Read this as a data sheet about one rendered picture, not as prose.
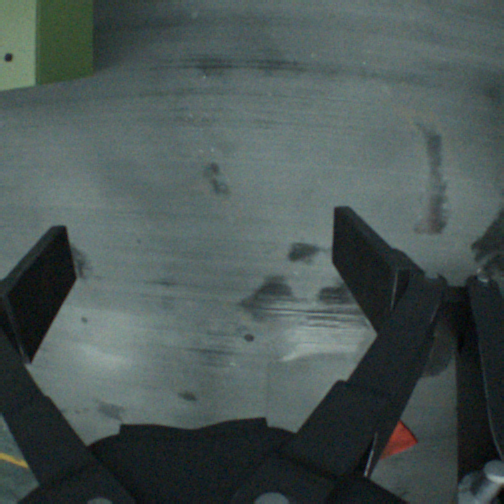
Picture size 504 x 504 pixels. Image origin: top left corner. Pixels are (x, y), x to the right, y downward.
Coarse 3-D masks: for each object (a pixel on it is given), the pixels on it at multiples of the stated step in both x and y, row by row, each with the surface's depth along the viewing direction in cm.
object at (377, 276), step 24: (336, 216) 19; (336, 240) 20; (360, 240) 16; (384, 240) 15; (336, 264) 20; (360, 264) 16; (384, 264) 14; (408, 264) 13; (360, 288) 16; (384, 288) 14; (384, 312) 14
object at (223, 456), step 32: (96, 448) 7; (128, 448) 7; (160, 448) 7; (192, 448) 7; (224, 448) 7; (256, 448) 7; (128, 480) 6; (160, 480) 6; (192, 480) 6; (224, 480) 6; (352, 480) 6
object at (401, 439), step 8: (400, 424) 56; (400, 432) 57; (408, 432) 57; (392, 440) 58; (400, 440) 58; (408, 440) 58; (416, 440) 58; (392, 448) 59; (400, 448) 59; (384, 456) 60
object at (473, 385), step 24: (480, 288) 12; (480, 312) 11; (480, 336) 10; (456, 360) 12; (480, 360) 9; (456, 384) 11; (480, 384) 8; (480, 408) 8; (480, 432) 7; (480, 456) 7
